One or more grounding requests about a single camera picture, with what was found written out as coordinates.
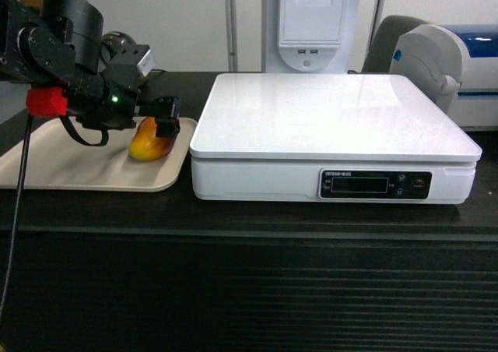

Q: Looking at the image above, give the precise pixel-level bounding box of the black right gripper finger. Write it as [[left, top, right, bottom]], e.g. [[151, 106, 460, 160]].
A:
[[136, 96, 181, 138]]

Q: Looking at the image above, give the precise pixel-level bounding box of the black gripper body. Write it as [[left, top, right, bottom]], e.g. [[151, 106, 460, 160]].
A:
[[65, 63, 139, 130]]

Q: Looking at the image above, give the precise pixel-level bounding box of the red yellow mango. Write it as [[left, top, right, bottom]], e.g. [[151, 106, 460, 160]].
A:
[[128, 117, 176, 161]]

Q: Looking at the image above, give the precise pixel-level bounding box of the white checkout scale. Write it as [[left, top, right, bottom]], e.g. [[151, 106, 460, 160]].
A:
[[190, 73, 482, 204]]

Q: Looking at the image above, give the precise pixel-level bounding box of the black checkout counter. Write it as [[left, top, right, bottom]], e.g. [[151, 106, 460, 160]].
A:
[[0, 70, 498, 352]]

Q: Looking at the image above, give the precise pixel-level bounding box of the grey barcode scanner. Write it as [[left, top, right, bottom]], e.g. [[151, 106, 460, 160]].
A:
[[100, 31, 136, 65]]

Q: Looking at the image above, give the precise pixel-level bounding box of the beige plastic tray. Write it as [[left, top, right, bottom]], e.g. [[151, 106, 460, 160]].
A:
[[24, 118, 197, 192]]

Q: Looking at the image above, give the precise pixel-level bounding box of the grey office chair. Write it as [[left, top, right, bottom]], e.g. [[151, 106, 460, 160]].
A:
[[361, 15, 428, 74]]

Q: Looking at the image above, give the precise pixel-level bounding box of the white blue label printer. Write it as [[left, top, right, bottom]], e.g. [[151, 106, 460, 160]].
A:
[[390, 24, 497, 131]]

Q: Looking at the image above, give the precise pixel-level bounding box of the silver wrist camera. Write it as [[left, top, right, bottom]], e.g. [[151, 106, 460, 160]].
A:
[[121, 44, 156, 78]]

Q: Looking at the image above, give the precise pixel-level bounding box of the red wrist mount block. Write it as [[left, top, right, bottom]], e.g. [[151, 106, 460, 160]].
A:
[[26, 87, 68, 118]]

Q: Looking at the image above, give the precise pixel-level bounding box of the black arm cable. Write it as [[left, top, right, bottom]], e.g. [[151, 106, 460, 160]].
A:
[[0, 114, 33, 318]]

